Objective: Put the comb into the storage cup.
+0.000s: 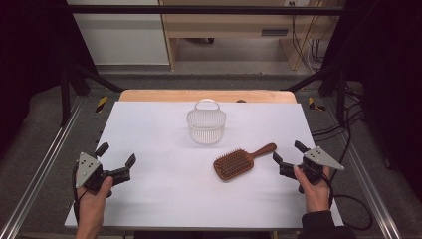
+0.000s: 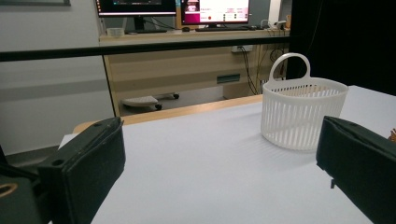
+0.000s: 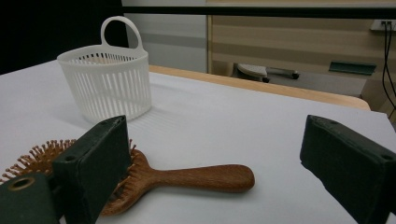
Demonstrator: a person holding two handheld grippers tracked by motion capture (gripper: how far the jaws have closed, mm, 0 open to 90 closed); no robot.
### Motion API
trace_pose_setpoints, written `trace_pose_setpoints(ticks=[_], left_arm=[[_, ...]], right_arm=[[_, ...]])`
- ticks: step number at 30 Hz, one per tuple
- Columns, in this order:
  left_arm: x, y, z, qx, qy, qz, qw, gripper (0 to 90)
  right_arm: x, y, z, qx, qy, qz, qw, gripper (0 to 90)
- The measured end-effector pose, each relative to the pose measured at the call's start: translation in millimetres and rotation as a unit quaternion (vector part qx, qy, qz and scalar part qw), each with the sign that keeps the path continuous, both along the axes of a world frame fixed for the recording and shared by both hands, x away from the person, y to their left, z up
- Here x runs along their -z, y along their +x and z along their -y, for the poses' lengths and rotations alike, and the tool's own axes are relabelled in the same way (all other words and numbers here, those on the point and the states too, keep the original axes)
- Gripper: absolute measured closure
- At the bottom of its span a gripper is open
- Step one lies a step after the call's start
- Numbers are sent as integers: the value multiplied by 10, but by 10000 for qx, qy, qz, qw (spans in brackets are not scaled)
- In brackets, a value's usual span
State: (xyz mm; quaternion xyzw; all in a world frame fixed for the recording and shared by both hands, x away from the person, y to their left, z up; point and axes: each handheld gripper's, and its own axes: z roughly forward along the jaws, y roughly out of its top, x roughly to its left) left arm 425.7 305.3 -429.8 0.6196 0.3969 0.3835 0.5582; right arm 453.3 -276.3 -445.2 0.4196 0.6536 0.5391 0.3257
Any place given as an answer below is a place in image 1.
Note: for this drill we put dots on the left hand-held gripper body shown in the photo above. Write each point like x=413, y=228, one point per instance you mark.
x=87, y=167

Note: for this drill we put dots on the black curtain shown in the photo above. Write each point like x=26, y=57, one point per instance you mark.
x=391, y=83
x=30, y=66

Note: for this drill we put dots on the white cabinet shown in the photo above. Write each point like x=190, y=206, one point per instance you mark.
x=122, y=40

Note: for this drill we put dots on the person's right hand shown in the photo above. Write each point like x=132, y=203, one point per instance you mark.
x=316, y=195

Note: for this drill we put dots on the light wooden desk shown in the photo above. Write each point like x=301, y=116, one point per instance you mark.
x=232, y=23

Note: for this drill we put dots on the white plastic slatted basket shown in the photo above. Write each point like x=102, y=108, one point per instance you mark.
x=206, y=127

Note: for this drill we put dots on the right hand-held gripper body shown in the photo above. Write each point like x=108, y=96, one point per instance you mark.
x=318, y=157

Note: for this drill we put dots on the black diagonal frame brace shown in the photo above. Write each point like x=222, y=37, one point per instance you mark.
x=99, y=79
x=308, y=79

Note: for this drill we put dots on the black horizontal frame bar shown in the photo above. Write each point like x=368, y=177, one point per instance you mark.
x=199, y=10

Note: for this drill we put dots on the black frame post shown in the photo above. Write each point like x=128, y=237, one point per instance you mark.
x=341, y=99
x=65, y=99

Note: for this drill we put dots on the aluminium floor rail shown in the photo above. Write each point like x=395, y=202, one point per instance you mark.
x=40, y=166
x=365, y=169

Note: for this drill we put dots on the yellow black hazard tape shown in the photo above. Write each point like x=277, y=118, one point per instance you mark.
x=313, y=104
x=101, y=104

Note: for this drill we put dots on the person's left hand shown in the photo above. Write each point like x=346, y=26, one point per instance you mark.
x=93, y=202

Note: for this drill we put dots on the brown wooden paddle hairbrush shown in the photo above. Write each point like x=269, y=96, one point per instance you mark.
x=234, y=164

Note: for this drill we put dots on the light wooden table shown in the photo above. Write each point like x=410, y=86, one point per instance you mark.
x=185, y=95

